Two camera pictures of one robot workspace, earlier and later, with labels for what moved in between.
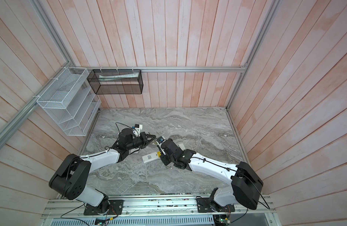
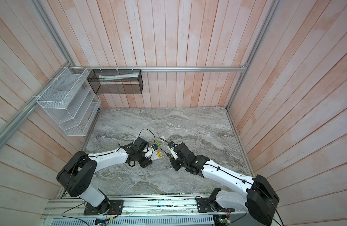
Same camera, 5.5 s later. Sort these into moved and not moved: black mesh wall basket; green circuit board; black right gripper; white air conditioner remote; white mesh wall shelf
Moved: black right gripper; white air conditioner remote
Not moved: white mesh wall shelf; green circuit board; black mesh wall basket
